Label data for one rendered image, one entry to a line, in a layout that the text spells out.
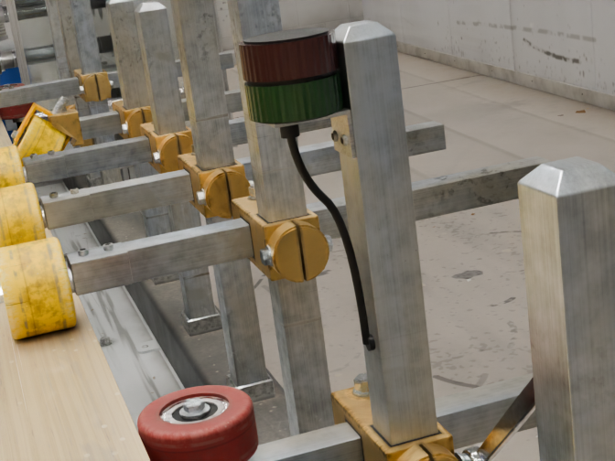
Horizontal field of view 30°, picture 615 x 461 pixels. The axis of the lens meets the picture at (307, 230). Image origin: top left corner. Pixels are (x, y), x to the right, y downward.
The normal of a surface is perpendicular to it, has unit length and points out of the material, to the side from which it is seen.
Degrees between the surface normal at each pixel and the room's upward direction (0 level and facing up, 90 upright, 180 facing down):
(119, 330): 0
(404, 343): 90
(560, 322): 90
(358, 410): 0
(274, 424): 0
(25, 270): 47
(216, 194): 90
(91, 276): 90
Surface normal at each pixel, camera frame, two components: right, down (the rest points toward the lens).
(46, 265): 0.14, -0.48
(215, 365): -0.13, -0.95
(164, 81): 0.31, 0.22
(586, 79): -0.96, 0.19
